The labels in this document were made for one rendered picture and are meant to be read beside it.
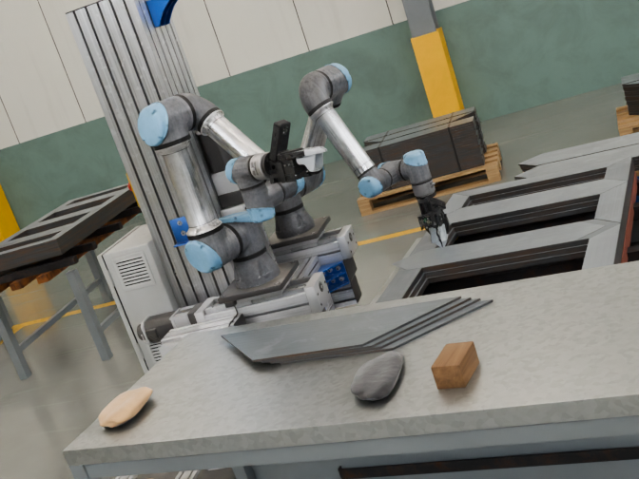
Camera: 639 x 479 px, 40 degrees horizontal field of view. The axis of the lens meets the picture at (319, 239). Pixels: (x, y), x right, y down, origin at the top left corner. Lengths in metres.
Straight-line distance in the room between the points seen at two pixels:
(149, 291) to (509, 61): 7.30
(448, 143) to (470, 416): 5.79
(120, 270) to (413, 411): 1.68
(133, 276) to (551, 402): 1.87
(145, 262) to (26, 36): 8.62
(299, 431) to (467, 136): 5.70
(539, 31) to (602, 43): 0.66
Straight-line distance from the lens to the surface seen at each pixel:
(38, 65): 11.55
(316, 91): 3.05
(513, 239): 3.05
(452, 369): 1.72
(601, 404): 1.60
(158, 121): 2.63
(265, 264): 2.83
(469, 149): 7.35
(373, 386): 1.79
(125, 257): 3.13
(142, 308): 3.19
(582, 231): 2.96
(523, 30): 9.92
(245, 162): 2.48
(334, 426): 1.76
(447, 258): 3.05
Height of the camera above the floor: 1.82
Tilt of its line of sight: 15 degrees down
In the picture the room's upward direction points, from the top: 19 degrees counter-clockwise
